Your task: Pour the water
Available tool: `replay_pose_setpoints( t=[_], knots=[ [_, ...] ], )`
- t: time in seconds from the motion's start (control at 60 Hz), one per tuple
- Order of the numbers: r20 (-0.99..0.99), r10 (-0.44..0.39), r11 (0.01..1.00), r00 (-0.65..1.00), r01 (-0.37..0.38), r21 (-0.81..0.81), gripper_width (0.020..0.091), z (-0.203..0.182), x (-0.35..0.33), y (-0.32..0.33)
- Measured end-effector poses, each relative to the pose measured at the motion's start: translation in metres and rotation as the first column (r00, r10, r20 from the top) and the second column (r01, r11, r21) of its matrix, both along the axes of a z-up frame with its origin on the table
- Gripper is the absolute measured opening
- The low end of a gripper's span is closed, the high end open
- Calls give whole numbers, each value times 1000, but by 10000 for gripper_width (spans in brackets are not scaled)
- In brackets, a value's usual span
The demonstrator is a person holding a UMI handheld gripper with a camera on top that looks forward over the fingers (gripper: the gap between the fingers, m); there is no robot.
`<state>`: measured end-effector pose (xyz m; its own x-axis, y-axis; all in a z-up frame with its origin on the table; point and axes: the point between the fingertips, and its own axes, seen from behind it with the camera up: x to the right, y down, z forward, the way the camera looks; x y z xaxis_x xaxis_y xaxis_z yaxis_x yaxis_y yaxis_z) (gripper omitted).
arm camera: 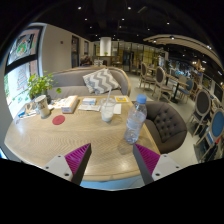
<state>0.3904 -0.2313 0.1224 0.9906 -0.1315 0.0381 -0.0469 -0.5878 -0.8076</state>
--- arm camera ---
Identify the grey curved sofa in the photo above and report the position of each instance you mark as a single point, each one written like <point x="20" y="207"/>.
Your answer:
<point x="68" y="81"/>

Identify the group of dining chairs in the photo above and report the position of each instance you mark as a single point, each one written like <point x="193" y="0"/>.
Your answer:
<point x="203" y="105"/>

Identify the white paper napkin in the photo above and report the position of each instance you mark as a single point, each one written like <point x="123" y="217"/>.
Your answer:
<point x="118" y="108"/>

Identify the green potted plant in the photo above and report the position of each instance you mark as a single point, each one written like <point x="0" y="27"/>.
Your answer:
<point x="39" y="85"/>

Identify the clear blue-capped water bottle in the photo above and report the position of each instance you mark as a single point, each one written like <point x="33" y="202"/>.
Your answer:
<point x="135" y="121"/>

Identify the white printed paper cup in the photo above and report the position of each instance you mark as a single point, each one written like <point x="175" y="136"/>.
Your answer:
<point x="42" y="106"/>

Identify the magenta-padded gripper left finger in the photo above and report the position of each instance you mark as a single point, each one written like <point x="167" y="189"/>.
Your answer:
<point x="76" y="159"/>

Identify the grey white chevron pillow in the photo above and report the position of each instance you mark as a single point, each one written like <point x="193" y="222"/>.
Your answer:
<point x="100" y="81"/>

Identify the colourful wall poster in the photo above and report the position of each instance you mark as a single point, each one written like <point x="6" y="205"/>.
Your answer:
<point x="23" y="45"/>

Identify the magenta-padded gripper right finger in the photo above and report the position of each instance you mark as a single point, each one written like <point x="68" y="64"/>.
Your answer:
<point x="148" y="159"/>

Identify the group of ceiling lights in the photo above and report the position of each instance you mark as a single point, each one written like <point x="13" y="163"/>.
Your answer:
<point x="128" y="8"/>

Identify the person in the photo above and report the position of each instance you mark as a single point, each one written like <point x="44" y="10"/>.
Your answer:
<point x="86" y="60"/>

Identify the flat round red coaster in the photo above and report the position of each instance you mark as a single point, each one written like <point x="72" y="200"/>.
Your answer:
<point x="58" y="120"/>

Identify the blue and white box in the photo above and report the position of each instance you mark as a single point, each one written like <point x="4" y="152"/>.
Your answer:
<point x="22" y="114"/>

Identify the clear plastic cup with straw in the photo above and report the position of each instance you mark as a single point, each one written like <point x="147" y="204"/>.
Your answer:
<point x="107" y="111"/>

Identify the grey tufted armchair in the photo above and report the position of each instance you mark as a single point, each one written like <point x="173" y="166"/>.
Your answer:
<point x="168" y="125"/>

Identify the yellow card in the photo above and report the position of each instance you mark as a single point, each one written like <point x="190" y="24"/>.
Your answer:
<point x="121" y="99"/>

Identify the white leaflet with pictures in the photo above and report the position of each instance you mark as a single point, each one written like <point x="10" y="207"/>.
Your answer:
<point x="58" y="102"/>

